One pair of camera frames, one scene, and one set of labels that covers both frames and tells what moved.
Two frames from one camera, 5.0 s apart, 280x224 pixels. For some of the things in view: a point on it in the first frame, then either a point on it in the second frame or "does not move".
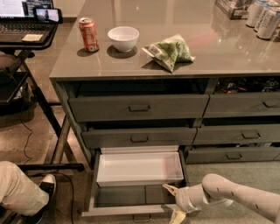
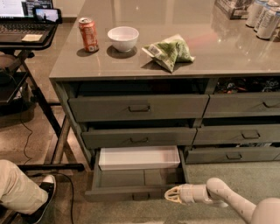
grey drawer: x=251 y=105 does not move
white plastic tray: x=138 y=164 does not move
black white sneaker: x=49 y=185 does not move
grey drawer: x=140 y=200 to x=140 y=184
